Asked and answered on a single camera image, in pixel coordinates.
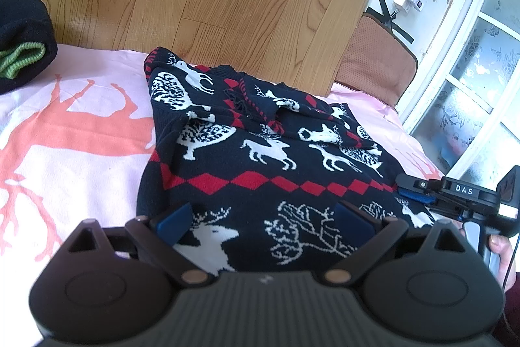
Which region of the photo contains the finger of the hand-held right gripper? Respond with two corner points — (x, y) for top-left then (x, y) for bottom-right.
(395, 173), (445, 195)
(397, 188), (448, 218)

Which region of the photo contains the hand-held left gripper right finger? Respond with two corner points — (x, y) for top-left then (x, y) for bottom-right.
(323, 201), (466, 287)

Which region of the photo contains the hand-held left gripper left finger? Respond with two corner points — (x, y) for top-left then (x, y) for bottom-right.
(65, 202), (213, 288)

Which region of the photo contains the navy red reindeer sweater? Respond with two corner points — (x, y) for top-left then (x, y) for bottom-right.
(136, 46), (437, 275)

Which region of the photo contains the person's right forearm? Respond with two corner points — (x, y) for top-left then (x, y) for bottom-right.
(491, 274), (520, 347)

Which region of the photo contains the person's right hand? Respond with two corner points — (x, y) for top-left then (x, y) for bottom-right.
(487, 235), (517, 291)

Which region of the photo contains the pink deer print bedsheet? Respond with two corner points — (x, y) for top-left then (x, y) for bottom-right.
(0, 44), (451, 347)

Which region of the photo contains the brown cushion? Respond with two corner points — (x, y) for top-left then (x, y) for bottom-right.
(333, 14), (419, 108)

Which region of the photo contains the white framed frosted glass door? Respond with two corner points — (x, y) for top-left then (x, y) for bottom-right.
(396, 0), (520, 185)

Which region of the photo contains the long black tape strip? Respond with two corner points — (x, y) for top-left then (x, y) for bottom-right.
(365, 9), (416, 44)

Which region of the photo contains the short black tape strip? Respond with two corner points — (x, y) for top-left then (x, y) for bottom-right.
(377, 0), (395, 21)

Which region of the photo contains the black garment with green trim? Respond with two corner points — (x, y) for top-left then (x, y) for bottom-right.
(0, 0), (58, 96)

